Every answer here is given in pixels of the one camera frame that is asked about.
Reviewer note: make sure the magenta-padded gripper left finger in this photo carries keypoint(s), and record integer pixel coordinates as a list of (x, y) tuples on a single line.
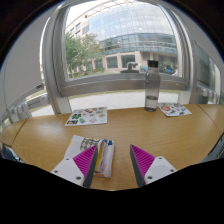
[(68, 170)]

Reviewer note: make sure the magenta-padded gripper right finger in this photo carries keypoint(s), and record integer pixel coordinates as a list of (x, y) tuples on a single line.
[(160, 169)]

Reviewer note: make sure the white cartoon-print towel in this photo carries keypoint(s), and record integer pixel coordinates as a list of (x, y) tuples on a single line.
[(106, 160)]

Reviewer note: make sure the large colourful sticker sheet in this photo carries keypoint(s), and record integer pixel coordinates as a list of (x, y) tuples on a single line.
[(87, 116)]

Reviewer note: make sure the small colourful sticker sheet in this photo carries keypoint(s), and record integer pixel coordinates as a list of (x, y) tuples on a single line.
[(174, 109)]

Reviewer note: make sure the clear black-capped water bottle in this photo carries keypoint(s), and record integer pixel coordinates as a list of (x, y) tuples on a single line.
[(152, 86)]

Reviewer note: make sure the green tree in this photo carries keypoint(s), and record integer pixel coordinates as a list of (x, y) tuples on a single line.
[(80, 50)]

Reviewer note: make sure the curved glass building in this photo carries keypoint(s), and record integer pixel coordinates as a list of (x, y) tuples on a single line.
[(133, 30)]

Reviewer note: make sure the white wall socket rail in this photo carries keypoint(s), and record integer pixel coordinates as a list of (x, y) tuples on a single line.
[(30, 105), (208, 94)]

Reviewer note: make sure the grey window frame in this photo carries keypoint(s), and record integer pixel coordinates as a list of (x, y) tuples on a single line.
[(55, 66)]

